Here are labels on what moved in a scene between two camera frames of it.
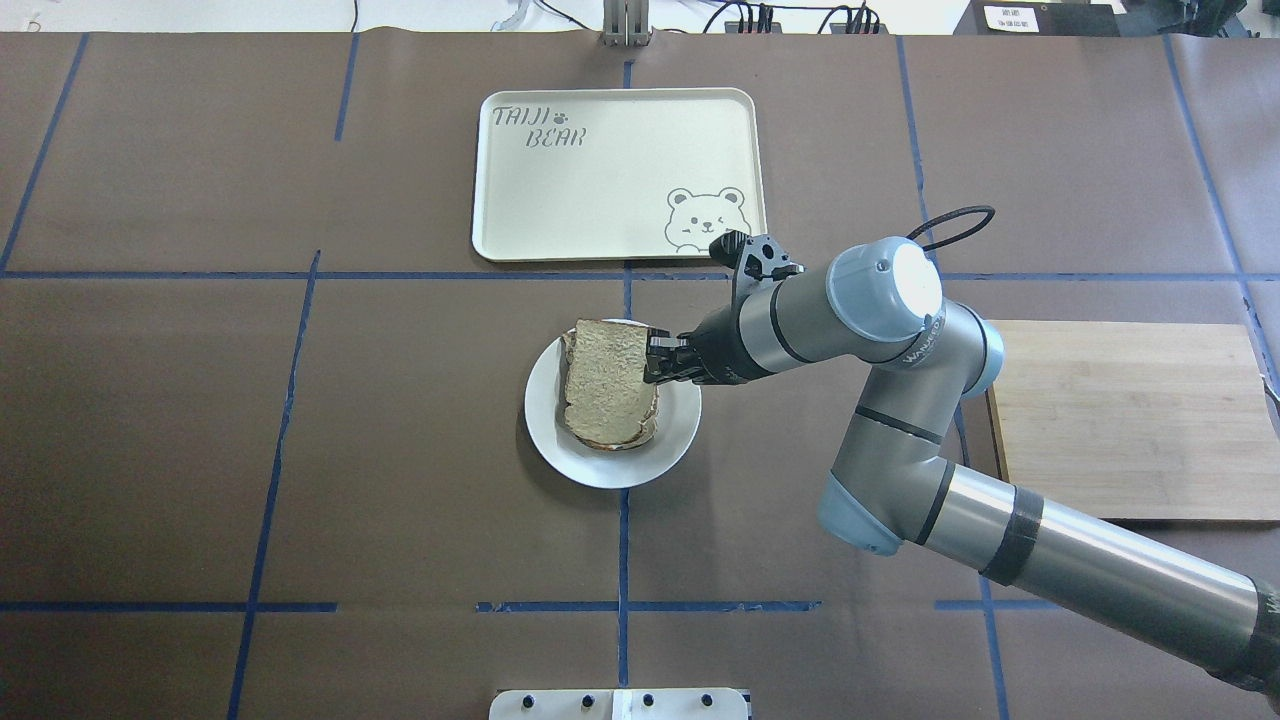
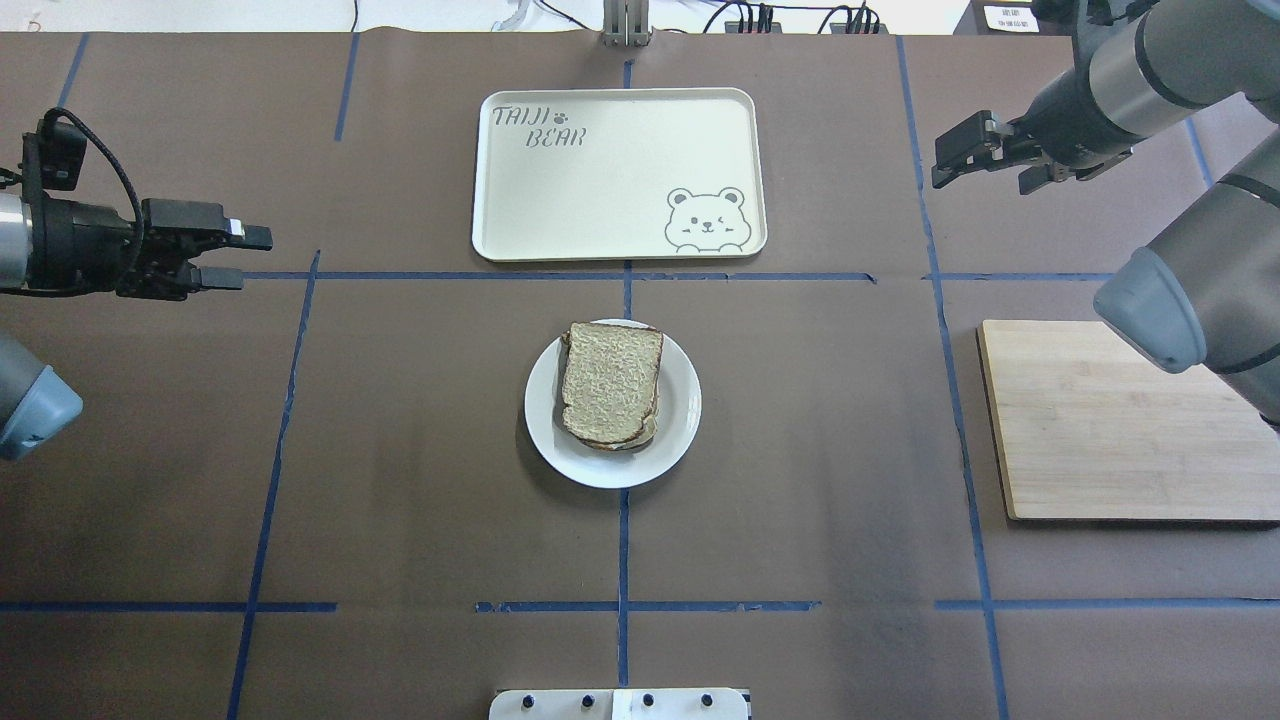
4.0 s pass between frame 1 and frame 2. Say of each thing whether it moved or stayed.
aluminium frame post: stayed
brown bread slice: stayed
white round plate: stayed
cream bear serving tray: stayed
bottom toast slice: stayed
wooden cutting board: stayed
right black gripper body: moved
